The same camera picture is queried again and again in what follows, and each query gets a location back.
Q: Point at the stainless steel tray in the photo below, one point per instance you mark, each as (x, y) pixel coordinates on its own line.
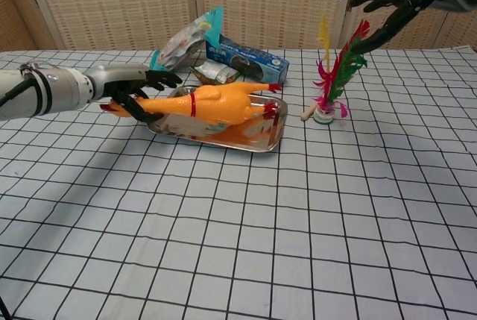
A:
(242, 141)

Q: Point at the wooden stick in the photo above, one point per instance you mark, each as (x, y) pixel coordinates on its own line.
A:
(306, 115)

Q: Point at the teal plastic snack bag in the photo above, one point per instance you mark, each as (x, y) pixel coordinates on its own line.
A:
(182, 44)

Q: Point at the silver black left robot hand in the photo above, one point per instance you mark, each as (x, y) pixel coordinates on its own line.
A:
(112, 81)

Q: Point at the silver green snack packet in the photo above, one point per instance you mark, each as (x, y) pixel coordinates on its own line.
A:
(216, 72)

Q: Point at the colourful feather shuttlecock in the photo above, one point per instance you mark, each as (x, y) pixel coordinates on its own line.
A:
(328, 111)

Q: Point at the white black checkered tablecloth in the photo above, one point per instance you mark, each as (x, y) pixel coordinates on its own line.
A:
(298, 223)

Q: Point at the yellow rubber chicken toy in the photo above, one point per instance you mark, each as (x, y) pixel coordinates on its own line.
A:
(223, 105)

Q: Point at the blue cardboard box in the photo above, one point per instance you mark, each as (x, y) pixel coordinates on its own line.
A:
(257, 60)

